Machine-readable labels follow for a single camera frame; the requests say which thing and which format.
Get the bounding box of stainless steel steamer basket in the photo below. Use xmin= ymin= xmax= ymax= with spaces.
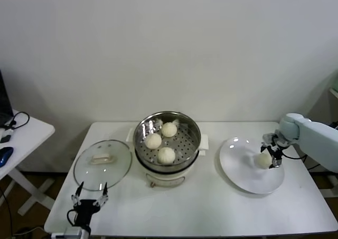
xmin=126 ymin=111 xmax=211 ymax=173

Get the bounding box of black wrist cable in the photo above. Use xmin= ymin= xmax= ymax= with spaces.
xmin=67 ymin=209 xmax=78 ymax=226
xmin=284 ymin=150 xmax=308 ymax=161

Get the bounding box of cream electric cooker base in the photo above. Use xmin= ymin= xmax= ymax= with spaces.
xmin=135 ymin=148 xmax=207 ymax=189

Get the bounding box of black floor cable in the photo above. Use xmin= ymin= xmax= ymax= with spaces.
xmin=0 ymin=187 xmax=13 ymax=236

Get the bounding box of round white plate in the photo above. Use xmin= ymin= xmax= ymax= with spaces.
xmin=219 ymin=136 xmax=285 ymax=195

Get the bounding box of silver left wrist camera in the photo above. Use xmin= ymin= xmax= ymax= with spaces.
xmin=50 ymin=226 xmax=82 ymax=239

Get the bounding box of blue computer mouse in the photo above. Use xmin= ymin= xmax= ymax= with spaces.
xmin=0 ymin=146 xmax=14 ymax=167

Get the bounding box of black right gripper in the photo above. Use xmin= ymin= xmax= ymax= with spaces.
xmin=260 ymin=135 xmax=290 ymax=169

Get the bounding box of dark laptop screen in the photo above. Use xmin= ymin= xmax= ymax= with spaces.
xmin=0 ymin=69 xmax=14 ymax=126

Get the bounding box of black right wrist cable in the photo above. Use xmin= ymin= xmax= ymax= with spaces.
xmin=284 ymin=150 xmax=308 ymax=161

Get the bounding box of white folding side table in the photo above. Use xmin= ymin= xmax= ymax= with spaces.
xmin=0 ymin=109 xmax=56 ymax=216

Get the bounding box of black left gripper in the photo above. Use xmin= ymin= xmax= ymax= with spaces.
xmin=71 ymin=180 xmax=109 ymax=228

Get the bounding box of black looped cable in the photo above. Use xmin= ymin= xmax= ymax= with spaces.
xmin=4 ymin=111 xmax=31 ymax=130

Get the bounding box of round glass pot lid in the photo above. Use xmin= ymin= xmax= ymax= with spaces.
xmin=73 ymin=139 xmax=133 ymax=192

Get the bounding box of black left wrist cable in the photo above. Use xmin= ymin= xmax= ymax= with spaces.
xmin=67 ymin=209 xmax=78 ymax=226

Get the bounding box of white steamed baozi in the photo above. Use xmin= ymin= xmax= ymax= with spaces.
xmin=157 ymin=147 xmax=176 ymax=165
xmin=256 ymin=154 xmax=273 ymax=170
xmin=161 ymin=122 xmax=177 ymax=138
xmin=145 ymin=133 xmax=162 ymax=149

